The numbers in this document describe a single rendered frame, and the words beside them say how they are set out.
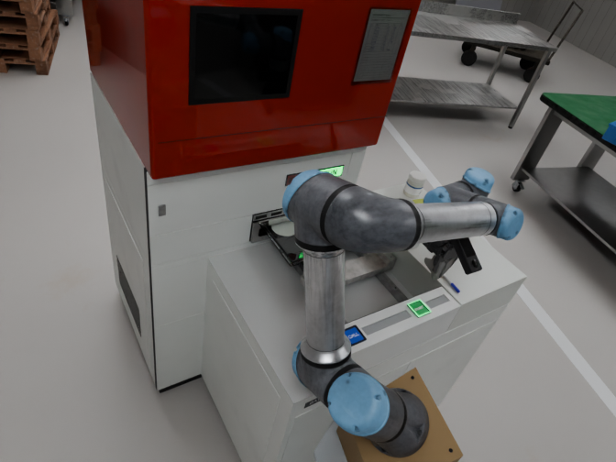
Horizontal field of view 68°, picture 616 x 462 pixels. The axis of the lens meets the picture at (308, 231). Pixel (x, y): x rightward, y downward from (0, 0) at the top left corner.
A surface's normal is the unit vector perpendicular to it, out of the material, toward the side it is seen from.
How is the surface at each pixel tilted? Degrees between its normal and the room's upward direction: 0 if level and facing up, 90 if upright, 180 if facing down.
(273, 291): 0
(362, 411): 43
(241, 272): 0
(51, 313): 0
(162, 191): 90
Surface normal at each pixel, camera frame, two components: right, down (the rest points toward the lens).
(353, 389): -0.47, -0.43
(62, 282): 0.18, -0.76
